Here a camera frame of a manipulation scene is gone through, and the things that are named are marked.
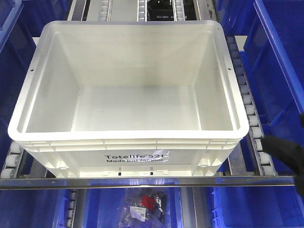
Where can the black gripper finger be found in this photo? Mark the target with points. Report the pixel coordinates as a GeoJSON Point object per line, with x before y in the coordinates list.
{"type": "Point", "coordinates": [289, 153]}

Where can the blue bin left shelf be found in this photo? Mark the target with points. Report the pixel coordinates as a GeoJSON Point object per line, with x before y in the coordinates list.
{"type": "Point", "coordinates": [16, 51]}

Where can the blue bin lower middle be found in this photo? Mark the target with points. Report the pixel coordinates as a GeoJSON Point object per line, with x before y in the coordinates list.
{"type": "Point", "coordinates": [102, 207]}

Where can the left white roller track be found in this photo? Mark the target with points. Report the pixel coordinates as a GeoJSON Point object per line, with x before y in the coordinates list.
{"type": "Point", "coordinates": [13, 161]}

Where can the blue bin lower right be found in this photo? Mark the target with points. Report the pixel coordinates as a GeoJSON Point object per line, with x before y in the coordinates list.
{"type": "Point", "coordinates": [255, 207]}

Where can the white plastic tote crate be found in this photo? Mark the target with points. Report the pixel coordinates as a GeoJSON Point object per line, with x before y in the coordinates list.
{"type": "Point", "coordinates": [134, 99]}

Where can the blue bin lower left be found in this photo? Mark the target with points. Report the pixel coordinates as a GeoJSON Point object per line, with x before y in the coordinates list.
{"type": "Point", "coordinates": [34, 208]}

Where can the plastic bag of parts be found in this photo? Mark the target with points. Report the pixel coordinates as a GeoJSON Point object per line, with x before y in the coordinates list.
{"type": "Point", "coordinates": [143, 208]}

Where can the rear roller tracks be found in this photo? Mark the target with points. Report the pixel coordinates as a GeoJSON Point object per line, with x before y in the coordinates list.
{"type": "Point", "coordinates": [141, 10]}

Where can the blue bin shelf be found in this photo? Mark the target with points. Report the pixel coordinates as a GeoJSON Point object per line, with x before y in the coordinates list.
{"type": "Point", "coordinates": [274, 52]}
{"type": "Point", "coordinates": [16, 51]}

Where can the white roller track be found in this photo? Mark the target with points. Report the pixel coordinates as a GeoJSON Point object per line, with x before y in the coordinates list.
{"type": "Point", "coordinates": [261, 161]}
{"type": "Point", "coordinates": [13, 161]}

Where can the blue bin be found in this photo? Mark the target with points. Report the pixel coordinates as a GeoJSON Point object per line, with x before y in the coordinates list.
{"type": "Point", "coordinates": [255, 207]}
{"type": "Point", "coordinates": [102, 207]}
{"type": "Point", "coordinates": [34, 208]}

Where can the right white roller track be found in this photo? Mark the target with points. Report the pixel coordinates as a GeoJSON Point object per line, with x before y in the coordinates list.
{"type": "Point", "coordinates": [261, 161]}

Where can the steel shelf front rail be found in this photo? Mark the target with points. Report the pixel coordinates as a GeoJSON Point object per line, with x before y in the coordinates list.
{"type": "Point", "coordinates": [149, 182]}

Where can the blue bin right shelf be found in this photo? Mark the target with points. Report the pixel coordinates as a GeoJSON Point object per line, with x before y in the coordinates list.
{"type": "Point", "coordinates": [274, 52]}

